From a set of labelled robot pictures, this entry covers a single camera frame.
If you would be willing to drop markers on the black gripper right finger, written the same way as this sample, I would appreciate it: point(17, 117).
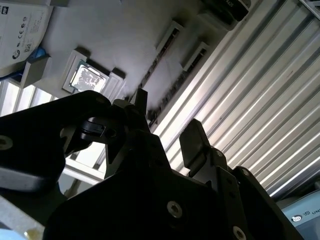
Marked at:
point(225, 180)

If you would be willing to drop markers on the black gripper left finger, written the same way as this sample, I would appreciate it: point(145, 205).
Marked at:
point(37, 140)

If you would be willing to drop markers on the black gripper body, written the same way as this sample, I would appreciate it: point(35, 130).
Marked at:
point(137, 215)

